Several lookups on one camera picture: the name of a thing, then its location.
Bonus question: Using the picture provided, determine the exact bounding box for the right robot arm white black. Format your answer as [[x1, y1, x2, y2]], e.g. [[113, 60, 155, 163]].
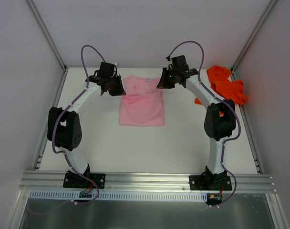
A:
[[157, 55, 237, 190]]

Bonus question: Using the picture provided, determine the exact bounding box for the left aluminium frame post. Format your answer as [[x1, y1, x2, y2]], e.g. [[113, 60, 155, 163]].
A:
[[25, 0, 66, 71]]

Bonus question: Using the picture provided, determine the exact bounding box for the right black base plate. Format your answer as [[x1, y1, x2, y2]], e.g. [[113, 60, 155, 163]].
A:
[[188, 175, 233, 191]]

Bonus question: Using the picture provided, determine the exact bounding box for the aluminium mounting rail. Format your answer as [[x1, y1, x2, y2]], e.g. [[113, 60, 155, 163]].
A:
[[19, 170, 277, 193]]

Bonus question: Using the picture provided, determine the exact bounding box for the white slotted cable duct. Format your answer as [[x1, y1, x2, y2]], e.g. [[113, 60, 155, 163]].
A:
[[29, 190, 207, 203]]

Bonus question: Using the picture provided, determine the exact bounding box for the aluminium frame post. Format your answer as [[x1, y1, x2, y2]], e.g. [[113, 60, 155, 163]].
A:
[[25, 0, 66, 71], [231, 0, 279, 71]]

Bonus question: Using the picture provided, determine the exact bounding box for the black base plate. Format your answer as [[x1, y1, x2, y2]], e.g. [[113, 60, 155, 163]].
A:
[[62, 171, 106, 189], [188, 175, 233, 191]]

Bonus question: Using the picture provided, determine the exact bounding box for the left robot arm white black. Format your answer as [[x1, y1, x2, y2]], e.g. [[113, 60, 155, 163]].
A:
[[47, 62, 125, 187]]

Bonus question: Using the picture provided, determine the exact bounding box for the right aluminium frame post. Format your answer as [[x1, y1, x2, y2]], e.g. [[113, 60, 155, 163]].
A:
[[231, 0, 279, 71]]

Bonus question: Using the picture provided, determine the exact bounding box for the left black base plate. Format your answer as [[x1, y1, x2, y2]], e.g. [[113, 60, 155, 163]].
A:
[[62, 171, 106, 189]]

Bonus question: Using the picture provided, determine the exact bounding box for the pink t shirt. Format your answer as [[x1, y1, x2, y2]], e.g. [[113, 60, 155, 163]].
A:
[[119, 75, 166, 127]]

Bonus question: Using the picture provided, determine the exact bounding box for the orange t shirt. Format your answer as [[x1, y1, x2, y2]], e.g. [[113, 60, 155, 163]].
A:
[[200, 65, 248, 106]]

